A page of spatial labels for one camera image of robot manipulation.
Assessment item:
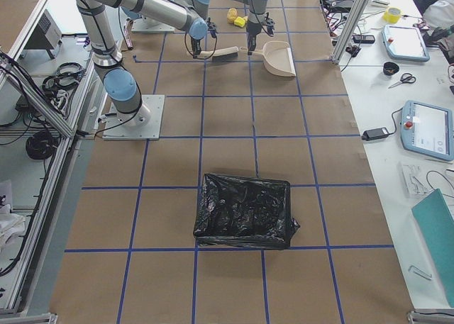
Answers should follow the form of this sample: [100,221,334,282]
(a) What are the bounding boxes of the aluminium frame post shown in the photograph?
[331,0,369,64]

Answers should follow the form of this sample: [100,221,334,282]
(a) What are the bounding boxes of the teal folder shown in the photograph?
[411,189,453,307]

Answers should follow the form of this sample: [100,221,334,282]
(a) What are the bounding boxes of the black lined trash bin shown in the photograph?
[193,174,299,250]

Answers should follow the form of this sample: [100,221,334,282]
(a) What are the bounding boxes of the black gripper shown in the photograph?
[189,18,217,59]
[246,13,275,55]

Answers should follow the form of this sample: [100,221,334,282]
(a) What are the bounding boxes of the black scissors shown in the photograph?
[389,72,416,89]

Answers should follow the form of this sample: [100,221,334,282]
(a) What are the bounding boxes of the teach pendant near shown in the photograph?
[400,101,453,162]

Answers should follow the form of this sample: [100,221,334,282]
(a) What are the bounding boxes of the hex key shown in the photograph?
[408,264,433,281]

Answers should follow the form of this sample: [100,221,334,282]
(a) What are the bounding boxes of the yellow green toy piece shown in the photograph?
[233,16,248,28]

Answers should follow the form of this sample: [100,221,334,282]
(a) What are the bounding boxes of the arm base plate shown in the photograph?
[131,16,175,33]
[102,94,165,140]

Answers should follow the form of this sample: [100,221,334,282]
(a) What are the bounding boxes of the yellow tape roll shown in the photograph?
[382,7,402,24]

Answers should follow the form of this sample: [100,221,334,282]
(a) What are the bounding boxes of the coiled black cable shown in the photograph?
[25,128,60,161]

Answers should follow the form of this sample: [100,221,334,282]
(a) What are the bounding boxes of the brown toy potato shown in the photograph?
[226,8,238,24]

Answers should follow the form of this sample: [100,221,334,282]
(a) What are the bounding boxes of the white hand brush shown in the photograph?
[196,46,239,62]

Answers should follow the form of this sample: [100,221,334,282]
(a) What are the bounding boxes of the grey electronics box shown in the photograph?
[20,9,62,60]

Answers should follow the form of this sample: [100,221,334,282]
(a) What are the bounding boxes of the teach pendant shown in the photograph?
[382,25,430,62]
[400,101,453,162]

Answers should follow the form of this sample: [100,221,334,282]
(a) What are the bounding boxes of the black power adapter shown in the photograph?
[361,127,390,141]

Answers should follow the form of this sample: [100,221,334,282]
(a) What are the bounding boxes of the teach pendant far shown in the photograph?
[382,25,430,62]

